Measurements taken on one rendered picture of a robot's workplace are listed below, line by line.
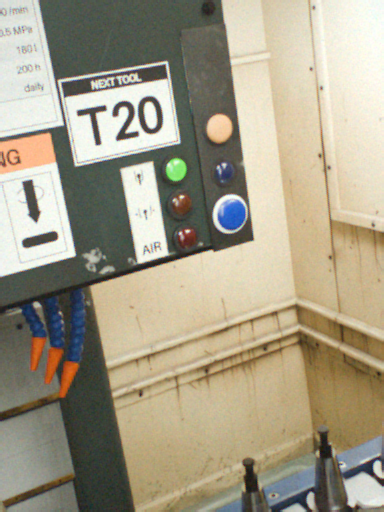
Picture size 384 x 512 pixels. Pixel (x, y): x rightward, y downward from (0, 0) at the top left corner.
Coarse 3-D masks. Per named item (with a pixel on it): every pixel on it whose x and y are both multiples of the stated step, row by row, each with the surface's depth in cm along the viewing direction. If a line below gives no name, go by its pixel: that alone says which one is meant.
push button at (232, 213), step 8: (224, 200) 69; (232, 200) 69; (224, 208) 68; (232, 208) 69; (240, 208) 69; (224, 216) 68; (232, 216) 69; (240, 216) 69; (224, 224) 69; (232, 224) 69; (240, 224) 69
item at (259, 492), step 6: (246, 492) 90; (252, 492) 89; (258, 492) 89; (246, 498) 90; (252, 498) 89; (258, 498) 90; (264, 498) 90; (246, 504) 90; (252, 504) 90; (258, 504) 90; (264, 504) 90; (246, 510) 90; (252, 510) 90; (258, 510) 90; (264, 510) 90; (270, 510) 91
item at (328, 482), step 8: (320, 456) 94; (336, 456) 94; (320, 464) 94; (328, 464) 94; (336, 464) 94; (320, 472) 94; (328, 472) 94; (336, 472) 94; (320, 480) 95; (328, 480) 94; (336, 480) 94; (320, 488) 95; (328, 488) 94; (336, 488) 94; (344, 488) 95; (320, 496) 95; (328, 496) 94; (336, 496) 94; (344, 496) 95; (320, 504) 95; (328, 504) 95; (336, 504) 95; (344, 504) 95
